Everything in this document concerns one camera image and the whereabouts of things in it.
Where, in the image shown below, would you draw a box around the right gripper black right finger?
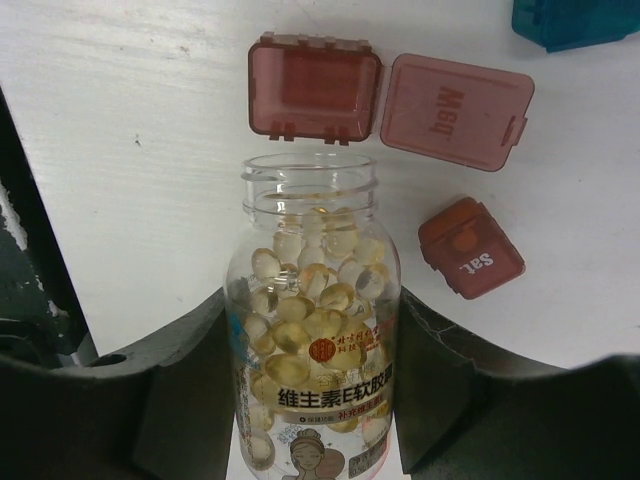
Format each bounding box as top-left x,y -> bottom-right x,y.
393,290 -> 639,479

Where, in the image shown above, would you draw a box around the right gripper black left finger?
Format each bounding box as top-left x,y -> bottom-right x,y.
1,292 -> 234,479

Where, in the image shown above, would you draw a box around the glass pill bottle yellow pills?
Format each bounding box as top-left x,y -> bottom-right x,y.
224,154 -> 401,479

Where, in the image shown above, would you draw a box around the red pill box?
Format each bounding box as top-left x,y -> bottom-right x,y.
418,197 -> 526,300
248,32 -> 535,172

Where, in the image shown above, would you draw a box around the teal pill box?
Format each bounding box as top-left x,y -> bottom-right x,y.
511,0 -> 639,53

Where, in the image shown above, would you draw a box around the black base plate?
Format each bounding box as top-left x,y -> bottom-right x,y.
1,98 -> 98,369

